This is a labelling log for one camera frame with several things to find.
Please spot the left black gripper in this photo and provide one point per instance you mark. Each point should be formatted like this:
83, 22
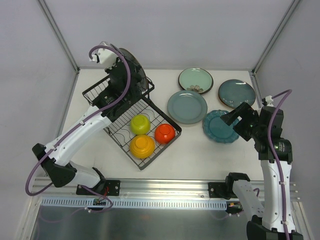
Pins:
128, 74

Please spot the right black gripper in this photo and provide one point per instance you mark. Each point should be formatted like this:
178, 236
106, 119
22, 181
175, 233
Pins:
243, 121

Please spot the black striped cream plate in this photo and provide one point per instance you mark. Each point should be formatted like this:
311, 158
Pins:
125, 53

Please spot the grey deer plate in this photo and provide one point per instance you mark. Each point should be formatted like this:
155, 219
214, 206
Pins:
143, 82

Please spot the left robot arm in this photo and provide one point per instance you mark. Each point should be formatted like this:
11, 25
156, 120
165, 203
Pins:
56, 156

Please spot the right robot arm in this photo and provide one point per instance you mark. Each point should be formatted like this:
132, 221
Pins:
271, 219

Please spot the dark blue speckled plate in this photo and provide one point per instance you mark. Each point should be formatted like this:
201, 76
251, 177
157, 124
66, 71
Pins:
234, 92

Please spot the teal scalloped plate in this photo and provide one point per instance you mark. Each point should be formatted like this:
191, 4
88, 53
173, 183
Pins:
217, 130

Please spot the mint green flower plate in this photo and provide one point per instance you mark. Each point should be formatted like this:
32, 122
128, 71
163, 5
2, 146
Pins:
196, 79

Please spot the green bowl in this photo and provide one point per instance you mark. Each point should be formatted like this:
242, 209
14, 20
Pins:
140, 124

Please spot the grey blue plate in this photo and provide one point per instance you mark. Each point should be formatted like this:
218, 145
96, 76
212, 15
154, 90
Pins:
187, 107

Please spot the yellow ribbed bowl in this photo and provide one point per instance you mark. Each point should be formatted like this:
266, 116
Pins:
142, 146

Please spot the orange bowl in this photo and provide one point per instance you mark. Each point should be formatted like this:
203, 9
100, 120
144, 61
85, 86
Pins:
164, 133

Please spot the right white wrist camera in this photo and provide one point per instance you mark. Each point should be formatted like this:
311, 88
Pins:
268, 101

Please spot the black wire dish rack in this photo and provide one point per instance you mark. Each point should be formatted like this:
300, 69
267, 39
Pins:
121, 114

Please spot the right aluminium frame post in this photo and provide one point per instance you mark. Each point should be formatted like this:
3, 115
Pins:
276, 34

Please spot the aluminium frame post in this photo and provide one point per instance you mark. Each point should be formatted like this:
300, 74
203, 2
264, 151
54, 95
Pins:
58, 34
276, 34

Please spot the aluminium mounting rail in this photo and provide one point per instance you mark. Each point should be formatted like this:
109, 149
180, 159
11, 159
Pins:
162, 189

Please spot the left aluminium frame post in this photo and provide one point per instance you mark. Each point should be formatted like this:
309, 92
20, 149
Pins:
58, 34

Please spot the white slotted cable duct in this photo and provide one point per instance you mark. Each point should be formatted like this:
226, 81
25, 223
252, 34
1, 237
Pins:
130, 203

